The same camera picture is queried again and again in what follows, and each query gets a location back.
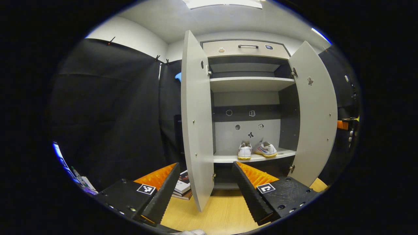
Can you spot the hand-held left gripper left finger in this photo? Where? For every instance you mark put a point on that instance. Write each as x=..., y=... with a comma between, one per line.
x=163, y=195

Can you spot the grey shoe cabinet door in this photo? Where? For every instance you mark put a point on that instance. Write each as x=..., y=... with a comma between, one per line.
x=316, y=114
x=197, y=114

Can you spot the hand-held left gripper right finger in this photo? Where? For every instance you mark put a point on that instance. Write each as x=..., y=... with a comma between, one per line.
x=251, y=195

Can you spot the computer monitor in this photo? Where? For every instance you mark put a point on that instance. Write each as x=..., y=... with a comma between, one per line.
x=63, y=160

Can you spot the grey cabinet shelf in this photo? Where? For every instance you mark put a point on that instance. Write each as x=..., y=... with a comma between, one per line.
x=228, y=158
x=251, y=84

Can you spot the brown book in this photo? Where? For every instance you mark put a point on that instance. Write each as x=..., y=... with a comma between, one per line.
x=184, y=196

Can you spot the marker pen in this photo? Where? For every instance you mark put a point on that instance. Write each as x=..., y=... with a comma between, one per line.
x=76, y=174

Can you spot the grey cabinet drawer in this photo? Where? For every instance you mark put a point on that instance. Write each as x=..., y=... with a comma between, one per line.
x=254, y=54

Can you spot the black backdrop cloth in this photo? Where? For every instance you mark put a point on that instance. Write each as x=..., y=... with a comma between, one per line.
x=107, y=114
x=168, y=107

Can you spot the white papers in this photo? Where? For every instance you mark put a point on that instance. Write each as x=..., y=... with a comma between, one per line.
x=88, y=185

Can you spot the white shoe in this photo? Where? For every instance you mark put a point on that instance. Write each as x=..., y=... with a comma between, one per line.
x=266, y=149
x=245, y=151

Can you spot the grey shoe cabinet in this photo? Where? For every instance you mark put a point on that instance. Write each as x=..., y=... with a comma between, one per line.
x=228, y=130

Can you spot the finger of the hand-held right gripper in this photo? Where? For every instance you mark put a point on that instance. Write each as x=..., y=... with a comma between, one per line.
x=342, y=125

